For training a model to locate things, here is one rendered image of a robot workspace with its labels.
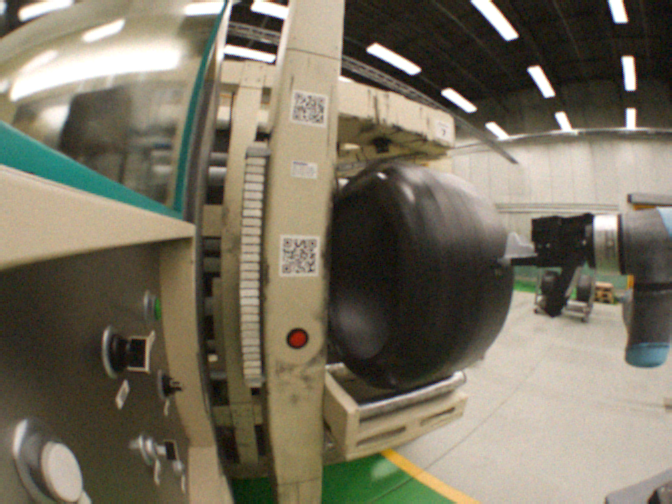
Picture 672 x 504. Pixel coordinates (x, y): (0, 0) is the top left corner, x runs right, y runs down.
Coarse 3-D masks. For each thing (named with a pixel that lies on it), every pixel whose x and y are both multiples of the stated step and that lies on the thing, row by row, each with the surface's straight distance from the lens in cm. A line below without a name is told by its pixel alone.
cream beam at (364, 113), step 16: (352, 96) 96; (368, 96) 99; (384, 96) 103; (352, 112) 93; (368, 112) 96; (384, 112) 100; (400, 112) 104; (416, 112) 109; (432, 112) 116; (352, 128) 101; (368, 128) 101; (384, 128) 100; (400, 128) 102; (416, 128) 106; (432, 128) 112; (368, 144) 117; (400, 144) 115; (416, 144) 115; (432, 144) 114; (448, 144) 116
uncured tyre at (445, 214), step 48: (384, 192) 56; (432, 192) 52; (336, 240) 90; (384, 240) 98; (432, 240) 47; (480, 240) 53; (336, 288) 93; (384, 288) 100; (432, 288) 46; (480, 288) 52; (336, 336) 78; (384, 336) 93; (432, 336) 49; (480, 336) 58; (384, 384) 63
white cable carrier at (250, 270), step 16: (256, 144) 54; (256, 160) 53; (256, 176) 52; (256, 192) 52; (256, 208) 52; (240, 224) 56; (256, 224) 52; (240, 240) 54; (256, 240) 52; (240, 256) 52; (256, 256) 52; (240, 272) 53; (256, 272) 52; (240, 288) 55; (256, 288) 55; (240, 304) 56; (256, 304) 53; (240, 320) 57; (256, 320) 54; (240, 336) 59; (256, 336) 55; (256, 352) 57; (256, 368) 58; (256, 384) 60
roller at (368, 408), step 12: (432, 384) 72; (444, 384) 74; (456, 384) 77; (372, 396) 64; (384, 396) 64; (396, 396) 65; (408, 396) 67; (420, 396) 69; (432, 396) 72; (360, 408) 61; (372, 408) 62; (384, 408) 63; (396, 408) 66
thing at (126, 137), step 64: (0, 0) 8; (64, 0) 11; (128, 0) 15; (192, 0) 29; (0, 64) 8; (64, 64) 11; (128, 64) 17; (192, 64) 37; (0, 128) 8; (64, 128) 11; (128, 128) 18; (192, 128) 43; (128, 192) 17
